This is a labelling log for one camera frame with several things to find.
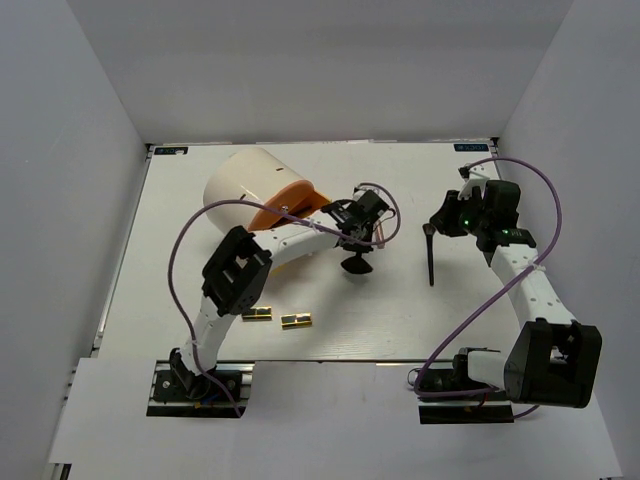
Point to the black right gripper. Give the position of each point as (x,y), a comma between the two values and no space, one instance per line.
(444,219)

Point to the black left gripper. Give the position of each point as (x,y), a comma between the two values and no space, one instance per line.
(358,247)

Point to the black fan makeup brush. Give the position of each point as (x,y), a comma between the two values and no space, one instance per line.
(356,264)

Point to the orange top drawer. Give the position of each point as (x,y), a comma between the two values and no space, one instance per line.
(299,199)

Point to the yellow drawer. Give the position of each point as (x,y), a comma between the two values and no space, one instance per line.
(292,264)

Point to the black gold lipstick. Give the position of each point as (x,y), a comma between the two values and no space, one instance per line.
(257,314)
(297,320)

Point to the cream cylindrical drawer organizer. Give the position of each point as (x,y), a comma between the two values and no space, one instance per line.
(251,174)

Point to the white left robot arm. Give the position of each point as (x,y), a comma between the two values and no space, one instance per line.
(236,273)

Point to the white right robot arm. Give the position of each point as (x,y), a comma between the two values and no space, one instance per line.
(554,360)

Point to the rose gold lipstick tube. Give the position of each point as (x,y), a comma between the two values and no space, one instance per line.
(379,235)

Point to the right blue table sticker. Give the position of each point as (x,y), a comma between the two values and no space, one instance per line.
(470,147)

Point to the blue table sticker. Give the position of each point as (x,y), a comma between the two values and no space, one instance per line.
(177,150)
(470,147)

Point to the left blue table sticker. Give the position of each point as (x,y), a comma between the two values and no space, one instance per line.
(177,150)

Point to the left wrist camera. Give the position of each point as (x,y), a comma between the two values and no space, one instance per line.
(368,199)

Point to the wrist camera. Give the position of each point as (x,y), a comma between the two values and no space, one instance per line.
(368,199)
(473,177)

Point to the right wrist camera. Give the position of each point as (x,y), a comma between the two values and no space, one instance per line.
(473,177)

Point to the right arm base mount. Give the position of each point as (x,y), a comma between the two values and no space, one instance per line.
(460,401)

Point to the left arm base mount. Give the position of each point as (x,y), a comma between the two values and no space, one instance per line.
(203,398)

